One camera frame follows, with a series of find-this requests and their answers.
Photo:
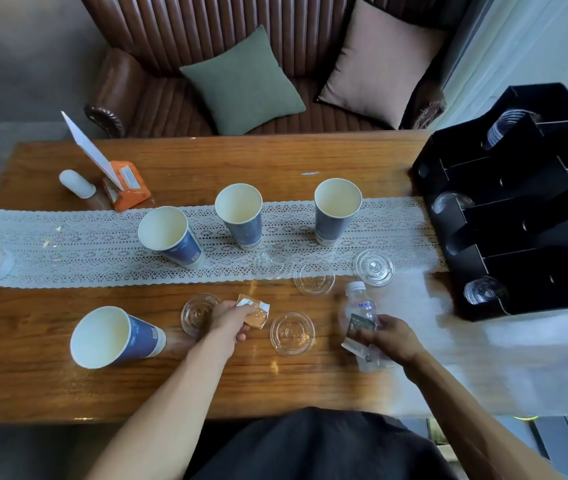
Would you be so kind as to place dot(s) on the black lid organizer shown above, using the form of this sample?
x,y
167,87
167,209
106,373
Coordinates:
x,y
539,234

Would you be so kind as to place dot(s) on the person's left hand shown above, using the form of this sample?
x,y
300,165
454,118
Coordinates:
x,y
225,322

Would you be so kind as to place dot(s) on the person's right forearm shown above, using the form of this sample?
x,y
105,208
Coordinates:
x,y
474,424

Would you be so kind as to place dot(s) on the person's right thumb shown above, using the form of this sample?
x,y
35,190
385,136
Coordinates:
x,y
365,337

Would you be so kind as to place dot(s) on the beige cushion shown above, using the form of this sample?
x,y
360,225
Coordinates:
x,y
379,64

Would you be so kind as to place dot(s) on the white lace table runner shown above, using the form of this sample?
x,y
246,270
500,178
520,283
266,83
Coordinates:
x,y
88,249

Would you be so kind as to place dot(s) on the brown leather sofa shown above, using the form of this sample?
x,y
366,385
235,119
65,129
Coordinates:
x,y
163,39

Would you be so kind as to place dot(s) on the green cushion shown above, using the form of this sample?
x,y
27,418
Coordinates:
x,y
244,84

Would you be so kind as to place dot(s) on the orange and white packet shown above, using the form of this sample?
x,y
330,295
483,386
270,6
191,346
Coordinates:
x,y
259,317

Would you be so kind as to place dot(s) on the person's right hand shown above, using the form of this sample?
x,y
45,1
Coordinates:
x,y
398,342

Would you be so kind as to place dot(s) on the person's left thumb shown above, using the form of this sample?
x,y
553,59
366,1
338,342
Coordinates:
x,y
243,335

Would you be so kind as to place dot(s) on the orange tissue box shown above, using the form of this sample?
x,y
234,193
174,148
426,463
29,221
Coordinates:
x,y
131,187

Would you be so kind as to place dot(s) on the blue paper cup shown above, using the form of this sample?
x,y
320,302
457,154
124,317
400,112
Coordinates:
x,y
113,339
241,214
335,207
171,237

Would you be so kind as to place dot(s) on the white shaker bottle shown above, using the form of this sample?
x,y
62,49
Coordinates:
x,y
77,183

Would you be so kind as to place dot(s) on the clear plastic water bottle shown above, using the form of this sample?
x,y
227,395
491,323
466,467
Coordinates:
x,y
361,300

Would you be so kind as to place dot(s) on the stack of clear lids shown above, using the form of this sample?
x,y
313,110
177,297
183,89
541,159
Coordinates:
x,y
506,124
485,290
450,200

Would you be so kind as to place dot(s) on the person's black clothing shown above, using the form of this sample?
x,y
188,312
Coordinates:
x,y
314,449

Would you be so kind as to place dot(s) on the white curtain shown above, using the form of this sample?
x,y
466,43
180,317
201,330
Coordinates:
x,y
529,39

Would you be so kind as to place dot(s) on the person's left forearm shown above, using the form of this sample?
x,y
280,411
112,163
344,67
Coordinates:
x,y
163,419

